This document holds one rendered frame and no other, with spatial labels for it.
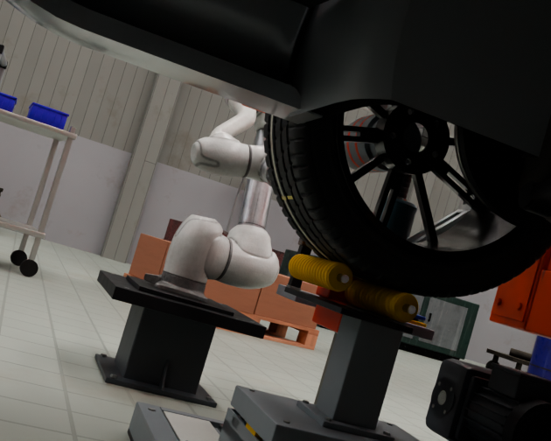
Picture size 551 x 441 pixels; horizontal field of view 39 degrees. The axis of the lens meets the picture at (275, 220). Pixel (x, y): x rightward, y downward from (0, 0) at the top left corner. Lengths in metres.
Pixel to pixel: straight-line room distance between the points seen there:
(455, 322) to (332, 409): 7.45
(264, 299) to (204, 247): 2.64
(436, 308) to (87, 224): 4.24
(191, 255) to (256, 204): 0.33
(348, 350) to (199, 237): 1.10
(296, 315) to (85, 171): 4.78
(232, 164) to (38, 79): 7.44
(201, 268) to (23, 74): 7.22
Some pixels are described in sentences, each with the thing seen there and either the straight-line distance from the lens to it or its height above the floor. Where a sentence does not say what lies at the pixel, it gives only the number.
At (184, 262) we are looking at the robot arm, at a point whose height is 0.42.
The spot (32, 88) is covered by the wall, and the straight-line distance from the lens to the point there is 9.61.
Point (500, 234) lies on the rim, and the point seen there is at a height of 0.69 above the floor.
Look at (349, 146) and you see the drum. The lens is 1.86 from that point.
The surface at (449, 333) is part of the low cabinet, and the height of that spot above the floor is 0.33.
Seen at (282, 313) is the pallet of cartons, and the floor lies 0.19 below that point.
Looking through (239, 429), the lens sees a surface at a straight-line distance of 1.65.
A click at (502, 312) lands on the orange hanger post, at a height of 0.55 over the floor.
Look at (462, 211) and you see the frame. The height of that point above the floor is 0.75.
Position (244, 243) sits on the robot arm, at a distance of 2.65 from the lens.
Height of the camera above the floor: 0.50
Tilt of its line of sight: 3 degrees up
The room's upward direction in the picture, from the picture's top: 17 degrees clockwise
